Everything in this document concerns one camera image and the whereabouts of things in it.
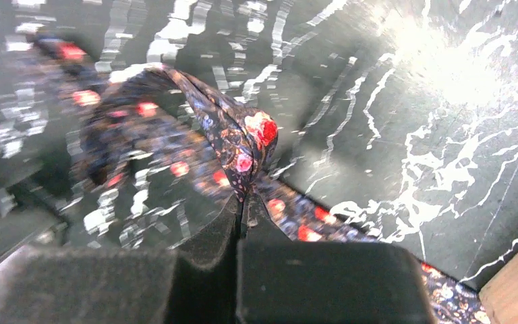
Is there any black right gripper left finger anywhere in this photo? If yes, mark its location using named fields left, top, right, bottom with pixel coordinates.
left=0, top=197, right=241, bottom=323

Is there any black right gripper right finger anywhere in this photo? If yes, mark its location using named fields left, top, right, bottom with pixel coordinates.
left=235, top=202, right=436, bottom=323

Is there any dark paisley red-dotted tie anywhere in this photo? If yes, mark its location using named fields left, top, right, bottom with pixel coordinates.
left=31, top=33, right=492, bottom=324

